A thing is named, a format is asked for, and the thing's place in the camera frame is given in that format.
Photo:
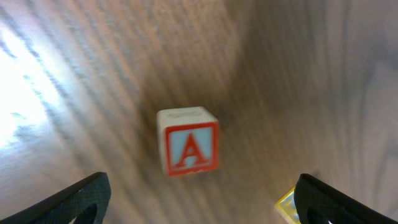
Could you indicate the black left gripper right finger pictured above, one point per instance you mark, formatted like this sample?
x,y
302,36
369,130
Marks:
x,y
317,202

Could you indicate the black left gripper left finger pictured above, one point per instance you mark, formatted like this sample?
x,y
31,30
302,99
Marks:
x,y
83,202

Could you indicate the red letter A wooden block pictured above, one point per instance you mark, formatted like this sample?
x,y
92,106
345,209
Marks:
x,y
188,140

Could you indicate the yellow letter B wooden block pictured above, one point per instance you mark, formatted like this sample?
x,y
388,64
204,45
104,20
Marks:
x,y
287,209

